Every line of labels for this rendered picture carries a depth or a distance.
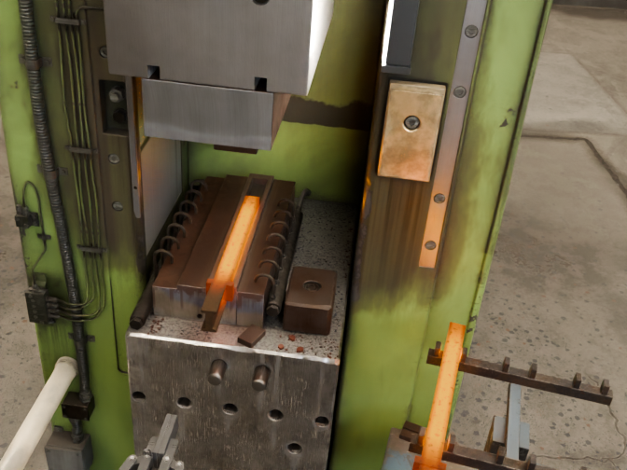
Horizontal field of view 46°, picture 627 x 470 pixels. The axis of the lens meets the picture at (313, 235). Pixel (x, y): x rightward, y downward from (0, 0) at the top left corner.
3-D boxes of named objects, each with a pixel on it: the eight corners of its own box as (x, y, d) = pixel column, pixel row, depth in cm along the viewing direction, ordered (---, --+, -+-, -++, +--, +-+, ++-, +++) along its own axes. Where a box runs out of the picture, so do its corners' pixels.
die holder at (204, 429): (319, 524, 152) (340, 361, 128) (137, 498, 154) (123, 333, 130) (341, 345, 199) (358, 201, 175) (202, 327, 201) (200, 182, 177)
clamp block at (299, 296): (328, 337, 133) (332, 309, 129) (282, 331, 133) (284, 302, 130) (334, 297, 143) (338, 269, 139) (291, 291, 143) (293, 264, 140)
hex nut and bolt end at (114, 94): (124, 128, 131) (121, 91, 127) (108, 126, 131) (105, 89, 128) (129, 122, 133) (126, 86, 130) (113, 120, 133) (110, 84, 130)
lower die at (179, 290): (262, 328, 133) (264, 291, 129) (153, 314, 135) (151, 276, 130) (293, 211, 169) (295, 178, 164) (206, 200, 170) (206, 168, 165)
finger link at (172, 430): (158, 452, 96) (163, 453, 96) (172, 413, 102) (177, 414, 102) (159, 468, 98) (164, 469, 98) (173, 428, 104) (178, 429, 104)
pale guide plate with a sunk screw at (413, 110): (429, 183, 128) (446, 89, 118) (377, 176, 128) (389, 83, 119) (428, 176, 129) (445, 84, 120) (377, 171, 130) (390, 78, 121)
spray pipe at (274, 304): (279, 319, 132) (280, 306, 131) (264, 317, 132) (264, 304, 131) (302, 220, 161) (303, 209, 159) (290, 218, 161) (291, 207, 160)
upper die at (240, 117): (271, 151, 114) (273, 93, 109) (144, 136, 115) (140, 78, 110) (303, 61, 150) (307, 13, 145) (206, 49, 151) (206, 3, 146)
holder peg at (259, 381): (266, 393, 128) (266, 381, 127) (250, 391, 128) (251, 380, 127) (270, 377, 132) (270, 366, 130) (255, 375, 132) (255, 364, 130)
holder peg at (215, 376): (222, 387, 129) (222, 376, 127) (206, 385, 129) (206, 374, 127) (227, 371, 132) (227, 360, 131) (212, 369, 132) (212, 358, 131)
